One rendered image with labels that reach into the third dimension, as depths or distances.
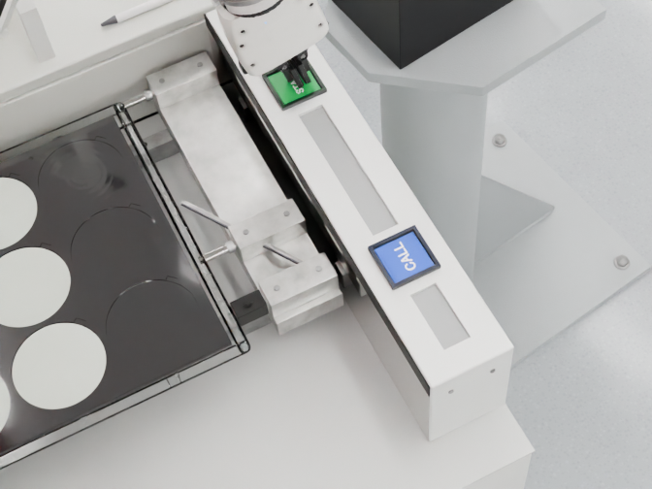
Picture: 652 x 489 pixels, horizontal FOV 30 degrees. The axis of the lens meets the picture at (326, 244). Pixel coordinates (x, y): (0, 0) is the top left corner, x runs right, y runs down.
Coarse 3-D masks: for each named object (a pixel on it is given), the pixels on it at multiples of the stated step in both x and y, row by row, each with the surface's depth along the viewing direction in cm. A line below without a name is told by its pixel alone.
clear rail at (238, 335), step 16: (128, 128) 143; (144, 144) 142; (144, 160) 141; (160, 176) 140; (160, 192) 138; (176, 208) 137; (176, 224) 136; (192, 240) 135; (192, 256) 134; (208, 272) 133; (208, 288) 132; (224, 304) 130; (224, 320) 130; (240, 336) 128
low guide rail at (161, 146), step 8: (152, 136) 149; (160, 136) 149; (168, 136) 149; (152, 144) 148; (160, 144) 148; (168, 144) 149; (152, 152) 149; (160, 152) 150; (168, 152) 150; (176, 152) 151; (160, 160) 151
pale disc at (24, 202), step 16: (0, 192) 140; (16, 192) 140; (32, 192) 140; (0, 208) 139; (16, 208) 139; (32, 208) 139; (0, 224) 138; (16, 224) 138; (32, 224) 138; (0, 240) 137; (16, 240) 137
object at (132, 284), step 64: (64, 192) 140; (128, 192) 139; (0, 256) 136; (64, 256) 135; (128, 256) 135; (64, 320) 131; (128, 320) 131; (192, 320) 130; (128, 384) 127; (0, 448) 124
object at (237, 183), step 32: (192, 96) 148; (224, 96) 148; (192, 128) 146; (224, 128) 145; (192, 160) 143; (224, 160) 143; (256, 160) 143; (224, 192) 141; (256, 192) 140; (256, 256) 136; (256, 288) 134; (288, 320) 132
